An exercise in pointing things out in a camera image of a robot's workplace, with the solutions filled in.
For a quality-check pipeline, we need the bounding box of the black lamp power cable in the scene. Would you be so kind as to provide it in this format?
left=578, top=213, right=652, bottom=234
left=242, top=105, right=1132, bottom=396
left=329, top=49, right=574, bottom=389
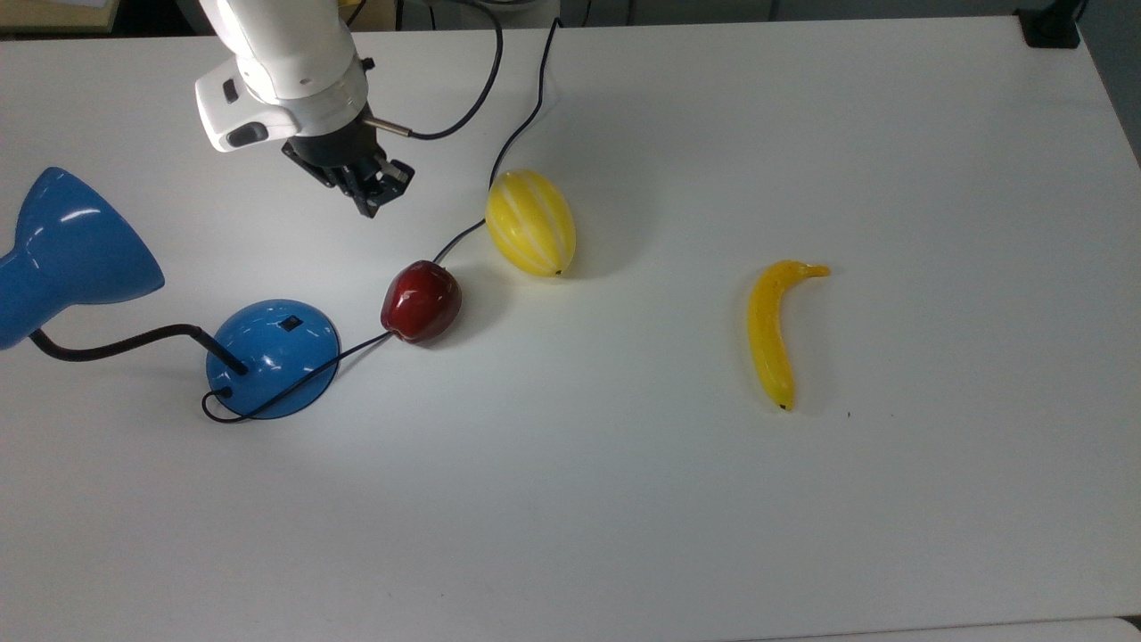
left=201, top=18, right=561, bottom=424

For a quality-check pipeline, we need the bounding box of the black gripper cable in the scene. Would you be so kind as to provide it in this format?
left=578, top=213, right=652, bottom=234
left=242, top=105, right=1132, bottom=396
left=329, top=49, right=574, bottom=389
left=360, top=0, right=505, bottom=142

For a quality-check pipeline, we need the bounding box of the blue desk lamp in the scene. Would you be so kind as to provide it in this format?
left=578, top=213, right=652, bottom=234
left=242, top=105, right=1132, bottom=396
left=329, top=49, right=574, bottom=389
left=0, top=167, right=341, bottom=420

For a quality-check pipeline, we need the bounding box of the red toy apple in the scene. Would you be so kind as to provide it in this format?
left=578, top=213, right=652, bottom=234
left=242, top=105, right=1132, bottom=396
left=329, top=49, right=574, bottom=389
left=381, top=259, right=464, bottom=345

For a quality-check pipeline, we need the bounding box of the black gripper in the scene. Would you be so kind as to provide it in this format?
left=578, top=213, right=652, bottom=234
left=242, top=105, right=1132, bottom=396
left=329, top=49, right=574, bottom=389
left=282, top=105, right=416, bottom=219

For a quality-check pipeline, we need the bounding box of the yellow striped toy melon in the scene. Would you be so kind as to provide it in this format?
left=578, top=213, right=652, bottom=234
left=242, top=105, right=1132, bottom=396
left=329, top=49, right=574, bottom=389
left=485, top=169, right=578, bottom=278

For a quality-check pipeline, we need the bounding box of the wooden box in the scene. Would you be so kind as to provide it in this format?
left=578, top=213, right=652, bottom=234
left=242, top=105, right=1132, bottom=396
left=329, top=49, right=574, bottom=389
left=0, top=0, right=122, bottom=35

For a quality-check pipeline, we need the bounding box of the yellow toy banana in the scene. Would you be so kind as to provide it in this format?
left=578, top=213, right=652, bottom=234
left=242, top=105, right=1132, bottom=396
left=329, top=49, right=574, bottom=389
left=747, top=259, right=832, bottom=412

